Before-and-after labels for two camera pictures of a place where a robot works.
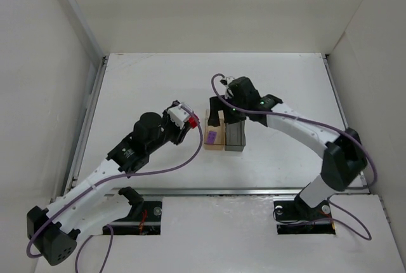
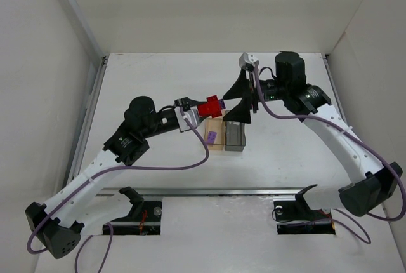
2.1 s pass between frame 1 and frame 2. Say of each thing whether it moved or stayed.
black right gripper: moved
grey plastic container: stayed
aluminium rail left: stayed
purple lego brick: stayed
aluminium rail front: stayed
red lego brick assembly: moved
